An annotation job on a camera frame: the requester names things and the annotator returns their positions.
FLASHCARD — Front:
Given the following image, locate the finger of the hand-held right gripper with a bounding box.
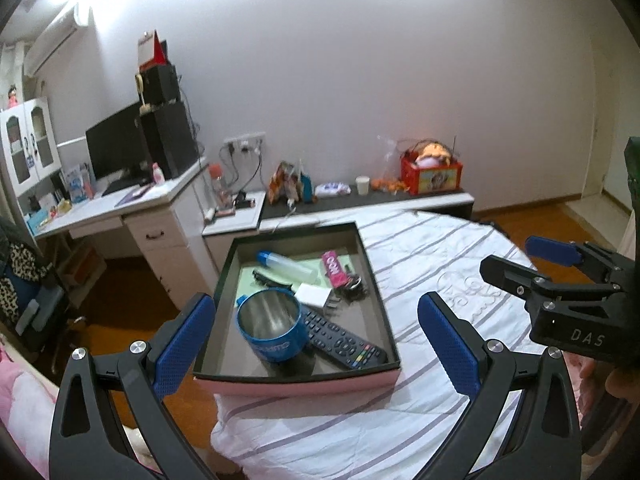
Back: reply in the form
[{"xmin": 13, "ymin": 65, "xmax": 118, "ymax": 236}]
[
  {"xmin": 479, "ymin": 255, "xmax": 551, "ymax": 311},
  {"xmin": 525, "ymin": 236, "xmax": 640, "ymax": 286}
]

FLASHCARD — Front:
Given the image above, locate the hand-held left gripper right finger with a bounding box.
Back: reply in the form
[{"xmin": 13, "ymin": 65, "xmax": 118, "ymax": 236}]
[{"xmin": 418, "ymin": 291, "xmax": 583, "ymax": 480}]

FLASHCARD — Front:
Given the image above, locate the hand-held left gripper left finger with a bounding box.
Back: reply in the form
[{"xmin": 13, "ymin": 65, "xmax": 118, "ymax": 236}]
[{"xmin": 49, "ymin": 292, "xmax": 217, "ymax": 480}]

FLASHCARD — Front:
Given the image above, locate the pink storage box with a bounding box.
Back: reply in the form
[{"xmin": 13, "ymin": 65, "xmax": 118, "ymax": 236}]
[{"xmin": 192, "ymin": 221, "xmax": 403, "ymax": 391}]

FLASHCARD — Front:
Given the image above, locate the blue metal cup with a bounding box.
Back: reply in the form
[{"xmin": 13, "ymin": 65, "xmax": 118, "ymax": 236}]
[{"xmin": 236, "ymin": 289, "xmax": 311, "ymax": 363}]

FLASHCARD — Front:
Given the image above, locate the black remote control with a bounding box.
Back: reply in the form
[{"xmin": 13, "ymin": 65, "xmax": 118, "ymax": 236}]
[{"xmin": 299, "ymin": 305, "xmax": 389, "ymax": 372}]

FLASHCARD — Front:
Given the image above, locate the clear bottle with blue cap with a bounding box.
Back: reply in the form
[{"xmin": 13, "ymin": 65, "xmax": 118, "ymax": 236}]
[{"xmin": 256, "ymin": 250, "xmax": 321, "ymax": 283}]

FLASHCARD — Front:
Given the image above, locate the white charger plug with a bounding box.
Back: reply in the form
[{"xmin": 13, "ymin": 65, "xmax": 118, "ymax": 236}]
[{"xmin": 294, "ymin": 282, "xmax": 341, "ymax": 311}]

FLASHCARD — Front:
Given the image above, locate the magenta strap keychain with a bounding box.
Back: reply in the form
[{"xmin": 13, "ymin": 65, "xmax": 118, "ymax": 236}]
[{"xmin": 321, "ymin": 251, "xmax": 368, "ymax": 303}]

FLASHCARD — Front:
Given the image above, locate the person's right hand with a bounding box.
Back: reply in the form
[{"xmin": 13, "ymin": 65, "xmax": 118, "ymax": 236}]
[{"xmin": 606, "ymin": 366, "xmax": 640, "ymax": 401}]

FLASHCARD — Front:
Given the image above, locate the white desk with drawers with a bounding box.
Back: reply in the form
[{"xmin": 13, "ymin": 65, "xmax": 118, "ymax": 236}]
[{"xmin": 32, "ymin": 157, "xmax": 211, "ymax": 311}]

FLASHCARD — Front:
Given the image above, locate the red toy box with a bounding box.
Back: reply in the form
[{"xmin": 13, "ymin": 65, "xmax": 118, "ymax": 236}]
[{"xmin": 400, "ymin": 152, "xmax": 463, "ymax": 195}]

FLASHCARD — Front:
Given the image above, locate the low white side cabinet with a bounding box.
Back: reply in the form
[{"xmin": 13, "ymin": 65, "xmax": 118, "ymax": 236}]
[{"xmin": 201, "ymin": 190, "xmax": 267, "ymax": 271}]

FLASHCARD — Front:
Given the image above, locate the grey office chair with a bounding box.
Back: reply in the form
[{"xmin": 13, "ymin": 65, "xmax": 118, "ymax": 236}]
[{"xmin": 0, "ymin": 215, "xmax": 86, "ymax": 366}]

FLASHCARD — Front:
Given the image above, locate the clear bottle with red cap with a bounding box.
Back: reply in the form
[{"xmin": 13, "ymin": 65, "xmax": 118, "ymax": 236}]
[{"xmin": 209, "ymin": 162, "xmax": 228, "ymax": 208}]

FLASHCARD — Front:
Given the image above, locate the clear plastic bag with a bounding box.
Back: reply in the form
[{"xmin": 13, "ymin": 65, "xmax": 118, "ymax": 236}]
[{"xmin": 377, "ymin": 135, "xmax": 406, "ymax": 193}]

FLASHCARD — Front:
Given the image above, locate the pink blanket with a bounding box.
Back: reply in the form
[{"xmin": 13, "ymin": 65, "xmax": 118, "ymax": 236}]
[{"xmin": 0, "ymin": 347, "xmax": 63, "ymax": 480}]

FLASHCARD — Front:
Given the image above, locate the black keyboard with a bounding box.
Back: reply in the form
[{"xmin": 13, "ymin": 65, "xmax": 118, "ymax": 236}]
[{"xmin": 101, "ymin": 177, "xmax": 151, "ymax": 196}]

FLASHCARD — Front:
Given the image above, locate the black-top low bench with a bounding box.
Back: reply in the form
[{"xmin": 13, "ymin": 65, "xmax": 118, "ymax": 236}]
[{"xmin": 260, "ymin": 187, "xmax": 476, "ymax": 233}]

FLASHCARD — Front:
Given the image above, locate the leopard print cloth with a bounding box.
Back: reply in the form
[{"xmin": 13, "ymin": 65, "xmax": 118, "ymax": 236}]
[{"xmin": 0, "ymin": 240, "xmax": 51, "ymax": 306}]

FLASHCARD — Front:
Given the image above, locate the orange snack bag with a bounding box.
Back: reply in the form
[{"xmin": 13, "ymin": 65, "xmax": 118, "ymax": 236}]
[{"xmin": 269, "ymin": 161, "xmax": 301, "ymax": 205}]

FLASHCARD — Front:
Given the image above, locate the blue and white carton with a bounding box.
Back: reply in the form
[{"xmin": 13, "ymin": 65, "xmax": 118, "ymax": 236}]
[{"xmin": 65, "ymin": 164, "xmax": 96, "ymax": 203}]

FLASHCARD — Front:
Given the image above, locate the black computer tower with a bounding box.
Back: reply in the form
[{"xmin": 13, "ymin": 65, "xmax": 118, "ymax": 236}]
[{"xmin": 140, "ymin": 101, "xmax": 198, "ymax": 180}]

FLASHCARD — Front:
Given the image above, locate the black computer monitor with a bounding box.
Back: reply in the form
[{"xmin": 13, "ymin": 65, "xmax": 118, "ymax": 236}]
[{"xmin": 85, "ymin": 101, "xmax": 146, "ymax": 181}]

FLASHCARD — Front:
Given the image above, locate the black speaker box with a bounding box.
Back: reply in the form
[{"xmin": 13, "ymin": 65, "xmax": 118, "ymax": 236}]
[{"xmin": 142, "ymin": 62, "xmax": 180, "ymax": 106}]

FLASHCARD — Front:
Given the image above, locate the white glass-door cabinet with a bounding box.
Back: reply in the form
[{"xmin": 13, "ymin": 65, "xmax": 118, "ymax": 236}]
[{"xmin": 0, "ymin": 97, "xmax": 63, "ymax": 198}]

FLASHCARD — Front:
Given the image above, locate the red and white calendar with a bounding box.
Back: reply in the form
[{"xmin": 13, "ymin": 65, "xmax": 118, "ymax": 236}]
[{"xmin": 137, "ymin": 30, "xmax": 168, "ymax": 68}]

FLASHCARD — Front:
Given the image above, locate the white air conditioner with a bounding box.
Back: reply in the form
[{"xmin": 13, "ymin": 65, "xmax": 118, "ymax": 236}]
[{"xmin": 22, "ymin": 0, "xmax": 91, "ymax": 76}]

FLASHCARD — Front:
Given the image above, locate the white wall outlet strip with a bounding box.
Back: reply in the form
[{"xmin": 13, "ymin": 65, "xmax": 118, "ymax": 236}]
[{"xmin": 223, "ymin": 131, "xmax": 266, "ymax": 148}]

